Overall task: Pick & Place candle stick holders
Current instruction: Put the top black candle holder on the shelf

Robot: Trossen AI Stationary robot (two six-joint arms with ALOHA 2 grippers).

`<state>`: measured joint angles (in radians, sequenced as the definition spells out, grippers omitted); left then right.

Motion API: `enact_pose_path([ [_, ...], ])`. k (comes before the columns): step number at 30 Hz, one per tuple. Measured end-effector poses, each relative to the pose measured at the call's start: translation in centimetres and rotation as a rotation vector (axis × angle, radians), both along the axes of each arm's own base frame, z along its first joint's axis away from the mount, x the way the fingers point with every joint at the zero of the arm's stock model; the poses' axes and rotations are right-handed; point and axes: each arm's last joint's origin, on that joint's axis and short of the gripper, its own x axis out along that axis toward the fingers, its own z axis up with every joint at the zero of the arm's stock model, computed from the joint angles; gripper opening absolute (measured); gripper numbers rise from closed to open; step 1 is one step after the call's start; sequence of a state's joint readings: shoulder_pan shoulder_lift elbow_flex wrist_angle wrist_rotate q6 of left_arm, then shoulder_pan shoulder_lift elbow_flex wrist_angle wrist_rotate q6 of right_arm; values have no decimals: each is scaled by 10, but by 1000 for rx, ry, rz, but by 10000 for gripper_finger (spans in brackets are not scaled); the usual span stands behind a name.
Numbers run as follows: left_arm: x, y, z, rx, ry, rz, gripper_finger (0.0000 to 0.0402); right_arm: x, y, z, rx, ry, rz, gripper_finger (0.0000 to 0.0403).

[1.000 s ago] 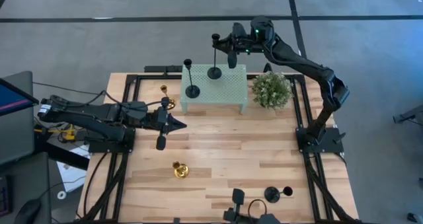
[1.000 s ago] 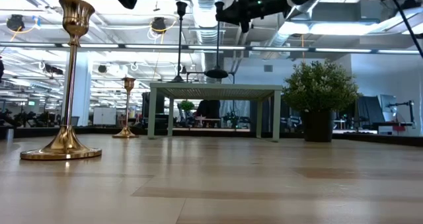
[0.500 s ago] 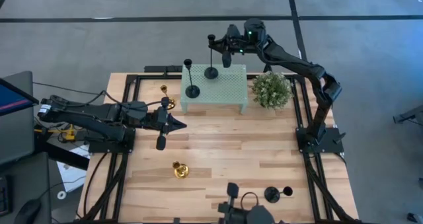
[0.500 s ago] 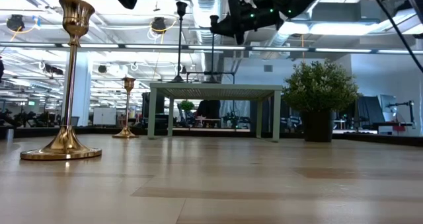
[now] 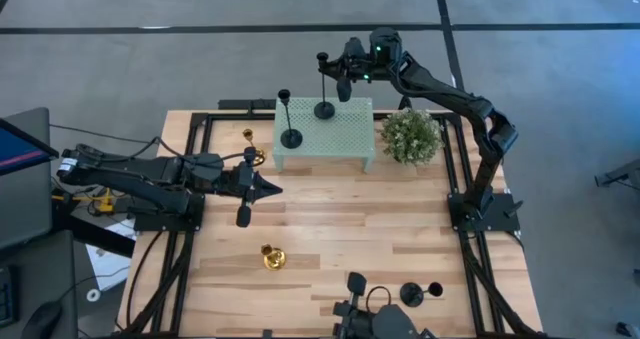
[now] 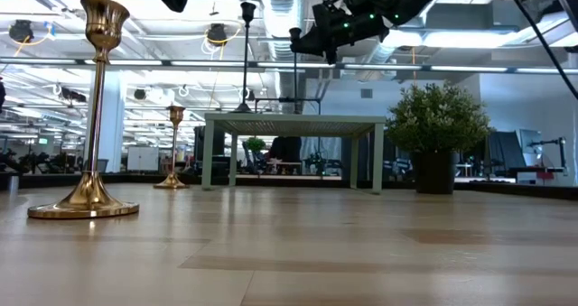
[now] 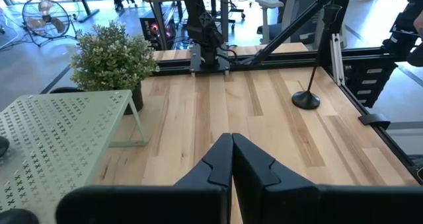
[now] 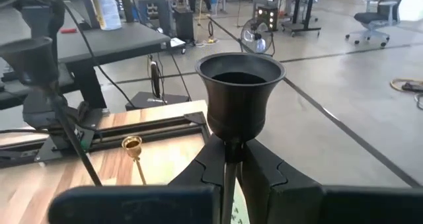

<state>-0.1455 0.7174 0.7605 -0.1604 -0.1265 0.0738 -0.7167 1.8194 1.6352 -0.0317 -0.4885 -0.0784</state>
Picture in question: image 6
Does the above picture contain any black fabric panel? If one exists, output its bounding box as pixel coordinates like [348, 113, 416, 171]
[483, 130, 528, 177]

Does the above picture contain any small green potted plant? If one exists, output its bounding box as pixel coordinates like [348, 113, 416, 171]
[244, 136, 268, 154]

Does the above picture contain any bushy green plant black pot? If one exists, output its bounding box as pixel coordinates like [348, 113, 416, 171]
[385, 80, 494, 196]

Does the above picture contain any black aluminium table frame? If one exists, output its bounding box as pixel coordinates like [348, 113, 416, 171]
[0, 172, 578, 202]

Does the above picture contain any pale green perforated metal riser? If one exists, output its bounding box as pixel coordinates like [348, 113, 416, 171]
[200, 112, 387, 196]

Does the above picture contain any silver ventilation duct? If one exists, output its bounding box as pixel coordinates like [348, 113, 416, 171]
[256, 0, 309, 100]

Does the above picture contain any black ceiling device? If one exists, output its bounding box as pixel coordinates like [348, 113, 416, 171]
[7, 19, 35, 44]
[206, 23, 229, 46]

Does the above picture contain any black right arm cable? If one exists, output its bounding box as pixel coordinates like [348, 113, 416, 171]
[502, 0, 578, 100]

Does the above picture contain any white cabinet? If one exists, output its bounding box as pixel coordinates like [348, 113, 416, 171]
[126, 145, 161, 172]

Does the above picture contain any white building column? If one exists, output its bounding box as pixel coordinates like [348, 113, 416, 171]
[82, 70, 128, 174]

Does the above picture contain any black candlestick holder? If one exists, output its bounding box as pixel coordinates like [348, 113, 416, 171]
[288, 26, 303, 115]
[231, 1, 258, 115]

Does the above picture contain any gold candlestick holder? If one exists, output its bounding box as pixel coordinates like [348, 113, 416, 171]
[153, 104, 191, 190]
[26, 0, 141, 220]

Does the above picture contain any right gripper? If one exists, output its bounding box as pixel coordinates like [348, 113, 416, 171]
[292, 0, 391, 66]

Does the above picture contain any person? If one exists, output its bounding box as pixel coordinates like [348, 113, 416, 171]
[266, 135, 303, 165]

